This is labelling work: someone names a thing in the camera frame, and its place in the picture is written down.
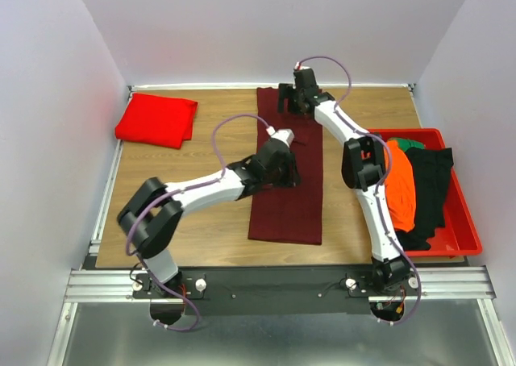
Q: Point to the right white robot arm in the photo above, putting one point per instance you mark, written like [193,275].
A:
[366,163]

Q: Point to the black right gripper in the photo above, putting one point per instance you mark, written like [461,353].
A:
[285,98]

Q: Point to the aluminium frame rail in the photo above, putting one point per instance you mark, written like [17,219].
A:
[450,283]

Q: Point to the folded red t shirt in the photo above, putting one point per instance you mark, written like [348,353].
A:
[155,120]

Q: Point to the maroon t shirt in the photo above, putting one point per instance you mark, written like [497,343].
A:
[291,215]

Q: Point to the black t shirt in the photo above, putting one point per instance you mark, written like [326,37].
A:
[432,175]

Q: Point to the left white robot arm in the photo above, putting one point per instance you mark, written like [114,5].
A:
[152,215]

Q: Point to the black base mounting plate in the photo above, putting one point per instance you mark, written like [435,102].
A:
[298,289]

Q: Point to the orange t shirt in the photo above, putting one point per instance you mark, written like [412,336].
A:
[400,190]

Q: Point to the green t shirt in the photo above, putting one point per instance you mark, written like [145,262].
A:
[405,144]

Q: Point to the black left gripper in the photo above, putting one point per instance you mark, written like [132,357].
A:
[291,172]

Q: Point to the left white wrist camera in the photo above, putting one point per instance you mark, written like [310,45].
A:
[284,135]

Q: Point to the red plastic bin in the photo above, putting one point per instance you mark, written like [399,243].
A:
[459,236]

